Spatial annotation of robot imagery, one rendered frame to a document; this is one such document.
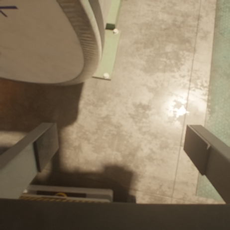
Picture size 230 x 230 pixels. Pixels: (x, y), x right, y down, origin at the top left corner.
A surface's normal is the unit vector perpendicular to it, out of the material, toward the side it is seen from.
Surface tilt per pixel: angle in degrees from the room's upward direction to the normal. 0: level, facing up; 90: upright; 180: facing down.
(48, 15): 90
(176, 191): 0
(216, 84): 0
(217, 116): 0
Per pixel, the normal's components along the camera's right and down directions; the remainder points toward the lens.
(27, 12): -0.20, 0.97
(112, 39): -0.07, -0.13
